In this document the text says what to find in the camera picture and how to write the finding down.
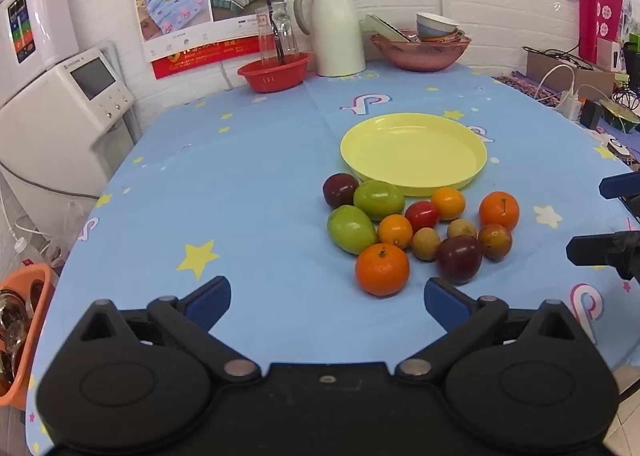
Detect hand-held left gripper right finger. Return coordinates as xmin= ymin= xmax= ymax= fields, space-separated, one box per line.
xmin=395 ymin=277 xmax=583 ymax=384

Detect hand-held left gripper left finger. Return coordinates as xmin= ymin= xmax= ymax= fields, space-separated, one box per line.
xmin=70 ymin=276 xmax=262 ymax=384

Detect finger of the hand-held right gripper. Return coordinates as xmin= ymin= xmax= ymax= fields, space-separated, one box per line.
xmin=599 ymin=174 xmax=640 ymax=223
xmin=566 ymin=230 xmax=640 ymax=282

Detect dark plum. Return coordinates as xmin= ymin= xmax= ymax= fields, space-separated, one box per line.
xmin=436 ymin=235 xmax=483 ymax=285
xmin=322 ymin=173 xmax=360 ymax=209

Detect small brown kiwi fruit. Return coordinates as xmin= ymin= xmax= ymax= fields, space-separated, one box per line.
xmin=412 ymin=228 xmax=442 ymax=263

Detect orange tangerine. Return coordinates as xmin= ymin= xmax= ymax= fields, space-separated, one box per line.
xmin=479 ymin=191 xmax=521 ymax=233
xmin=355 ymin=243 xmax=411 ymax=298

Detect brown longan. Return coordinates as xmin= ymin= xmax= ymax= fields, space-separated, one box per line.
xmin=446 ymin=218 xmax=478 ymax=240

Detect reddish plum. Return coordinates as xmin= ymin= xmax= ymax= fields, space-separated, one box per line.
xmin=477 ymin=223 xmax=513 ymax=262

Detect orange kumquat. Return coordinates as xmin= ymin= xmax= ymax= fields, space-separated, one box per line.
xmin=377 ymin=214 xmax=414 ymax=250
xmin=431 ymin=187 xmax=467 ymax=222

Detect red cherry tomato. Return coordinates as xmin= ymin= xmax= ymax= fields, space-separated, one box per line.
xmin=404 ymin=200 xmax=441 ymax=233

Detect green mango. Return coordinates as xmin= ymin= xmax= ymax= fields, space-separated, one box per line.
xmin=353 ymin=180 xmax=406 ymax=217

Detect yellow plastic plate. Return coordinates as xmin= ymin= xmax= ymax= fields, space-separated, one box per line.
xmin=340 ymin=112 xmax=488 ymax=198

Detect white round device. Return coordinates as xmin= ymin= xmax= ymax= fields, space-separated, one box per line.
xmin=600 ymin=133 xmax=633 ymax=163

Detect black power adapter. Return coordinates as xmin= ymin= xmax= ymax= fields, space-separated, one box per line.
xmin=580 ymin=100 xmax=604 ymax=131

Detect white charger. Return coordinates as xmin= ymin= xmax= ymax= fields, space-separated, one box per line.
xmin=557 ymin=90 xmax=583 ymax=120

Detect cardboard box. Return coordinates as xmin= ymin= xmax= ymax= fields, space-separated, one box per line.
xmin=525 ymin=47 xmax=616 ymax=102

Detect small kraft box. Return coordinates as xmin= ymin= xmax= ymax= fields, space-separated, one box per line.
xmin=596 ymin=38 xmax=626 ymax=72

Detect orange plastic basket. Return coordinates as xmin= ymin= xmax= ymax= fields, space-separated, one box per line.
xmin=0 ymin=263 xmax=56 ymax=409

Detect red gift bag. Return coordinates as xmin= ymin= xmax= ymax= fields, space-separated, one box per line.
xmin=579 ymin=0 xmax=625 ymax=68

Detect metal lids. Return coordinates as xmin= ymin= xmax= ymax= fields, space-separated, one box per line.
xmin=0 ymin=288 xmax=30 ymax=387

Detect white machine with screen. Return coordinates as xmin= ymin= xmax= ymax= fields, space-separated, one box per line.
xmin=0 ymin=47 xmax=138 ymax=237

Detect red plastic basket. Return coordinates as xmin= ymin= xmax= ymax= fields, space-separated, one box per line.
xmin=237 ymin=52 xmax=313 ymax=94

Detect stack of small bowls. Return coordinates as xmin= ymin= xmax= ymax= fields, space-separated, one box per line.
xmin=416 ymin=12 xmax=461 ymax=43

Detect clear glass cup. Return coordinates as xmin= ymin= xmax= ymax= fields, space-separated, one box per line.
xmin=270 ymin=2 xmax=301 ymax=62
xmin=255 ymin=6 xmax=281 ymax=65

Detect pale green dish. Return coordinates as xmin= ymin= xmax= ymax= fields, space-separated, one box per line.
xmin=360 ymin=13 xmax=407 ymax=43

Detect white thermos jug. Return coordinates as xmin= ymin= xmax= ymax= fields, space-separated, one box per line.
xmin=293 ymin=0 xmax=367 ymax=78

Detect white water purifier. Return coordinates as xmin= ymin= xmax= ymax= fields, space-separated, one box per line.
xmin=0 ymin=0 xmax=81 ymax=107

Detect white charging cable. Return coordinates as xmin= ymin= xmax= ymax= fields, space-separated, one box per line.
xmin=532 ymin=63 xmax=577 ymax=102

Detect white power cable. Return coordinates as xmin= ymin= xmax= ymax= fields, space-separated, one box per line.
xmin=0 ymin=161 xmax=101 ymax=267

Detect wall poster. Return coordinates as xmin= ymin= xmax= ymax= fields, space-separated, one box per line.
xmin=127 ymin=0 xmax=288 ymax=81

